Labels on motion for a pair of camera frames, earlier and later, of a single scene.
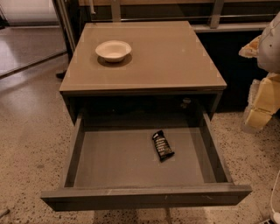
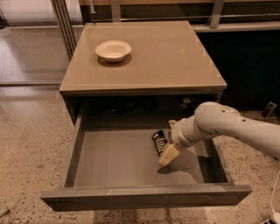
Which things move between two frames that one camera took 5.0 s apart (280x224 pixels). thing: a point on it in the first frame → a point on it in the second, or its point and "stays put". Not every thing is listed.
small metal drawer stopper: x=185 y=101 stays put
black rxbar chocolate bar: x=163 y=146 stays put
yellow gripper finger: x=251 y=49 → x=177 y=135
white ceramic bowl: x=114 y=51 stays put
